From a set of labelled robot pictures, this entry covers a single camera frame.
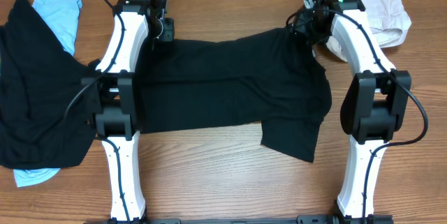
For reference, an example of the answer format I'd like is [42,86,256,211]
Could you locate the black t-shirt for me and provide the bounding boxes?
[136,28,332,162]

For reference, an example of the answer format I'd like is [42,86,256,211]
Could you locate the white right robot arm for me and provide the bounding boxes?
[287,0,413,223]

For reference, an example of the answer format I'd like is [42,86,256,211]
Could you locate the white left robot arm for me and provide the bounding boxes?
[82,0,174,223]

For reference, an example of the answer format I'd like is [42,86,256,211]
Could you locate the beige folded pants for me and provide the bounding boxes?
[303,0,412,63]

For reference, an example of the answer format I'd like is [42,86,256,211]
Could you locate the light blue shirt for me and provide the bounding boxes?
[13,0,83,188]

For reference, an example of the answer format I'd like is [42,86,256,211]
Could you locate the black garment pile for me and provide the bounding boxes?
[1,0,97,170]

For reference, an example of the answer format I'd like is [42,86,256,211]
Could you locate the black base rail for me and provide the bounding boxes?
[88,215,394,224]

